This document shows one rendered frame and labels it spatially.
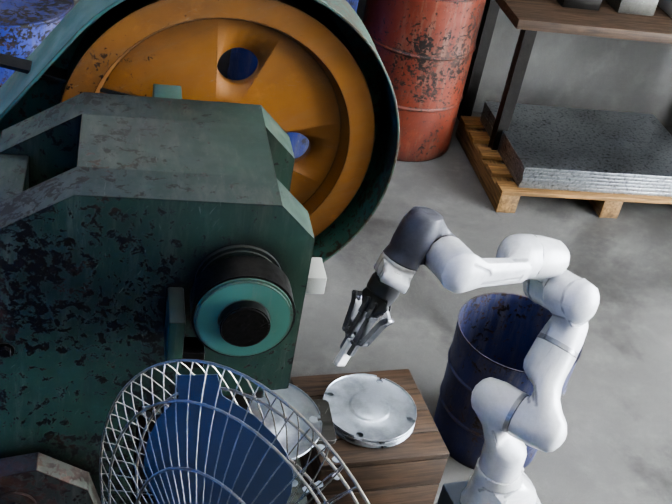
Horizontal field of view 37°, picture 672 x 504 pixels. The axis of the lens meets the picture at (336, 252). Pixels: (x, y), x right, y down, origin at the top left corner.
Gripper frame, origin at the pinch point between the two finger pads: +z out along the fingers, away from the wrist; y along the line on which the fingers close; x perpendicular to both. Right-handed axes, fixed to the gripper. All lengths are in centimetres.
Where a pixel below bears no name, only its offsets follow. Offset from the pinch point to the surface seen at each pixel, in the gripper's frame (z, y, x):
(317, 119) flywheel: -42, 34, 9
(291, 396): 19.5, 8.6, -2.1
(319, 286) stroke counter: -22.2, -11.1, 35.7
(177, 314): -10, -6, 61
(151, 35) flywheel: -43, 53, 47
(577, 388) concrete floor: 24, 20, -181
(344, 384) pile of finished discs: 37, 37, -63
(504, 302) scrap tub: 1, 38, -126
